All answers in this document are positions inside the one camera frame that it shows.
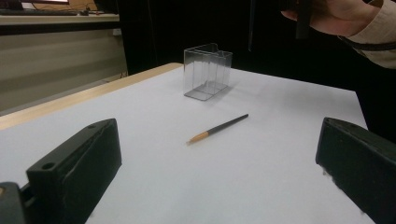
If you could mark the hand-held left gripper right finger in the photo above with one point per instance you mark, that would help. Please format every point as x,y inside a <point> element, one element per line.
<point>364,168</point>

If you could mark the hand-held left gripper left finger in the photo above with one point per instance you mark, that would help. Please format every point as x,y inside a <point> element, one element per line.
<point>77,168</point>

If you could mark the clear plastic divided container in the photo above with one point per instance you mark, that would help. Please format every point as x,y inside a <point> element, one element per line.
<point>207,73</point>

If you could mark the white table sheet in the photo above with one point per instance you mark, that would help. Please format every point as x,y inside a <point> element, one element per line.
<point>218,180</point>

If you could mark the light desk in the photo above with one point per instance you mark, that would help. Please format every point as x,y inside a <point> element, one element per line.
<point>62,19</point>

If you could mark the computer mouse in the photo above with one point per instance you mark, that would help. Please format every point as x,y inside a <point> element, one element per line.
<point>84,13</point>

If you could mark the dark keyboard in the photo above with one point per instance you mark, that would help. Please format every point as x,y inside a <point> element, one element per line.
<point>37,12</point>

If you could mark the small white wall box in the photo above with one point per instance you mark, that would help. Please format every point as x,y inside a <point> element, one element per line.
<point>117,31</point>

